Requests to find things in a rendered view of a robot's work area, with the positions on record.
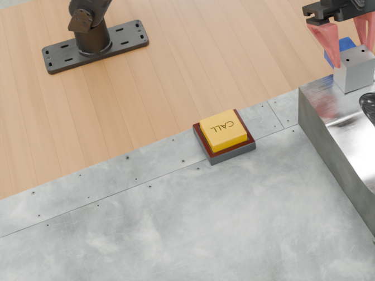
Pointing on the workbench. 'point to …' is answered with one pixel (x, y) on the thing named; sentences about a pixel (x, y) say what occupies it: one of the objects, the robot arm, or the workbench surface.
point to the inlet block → (353, 66)
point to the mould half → (342, 139)
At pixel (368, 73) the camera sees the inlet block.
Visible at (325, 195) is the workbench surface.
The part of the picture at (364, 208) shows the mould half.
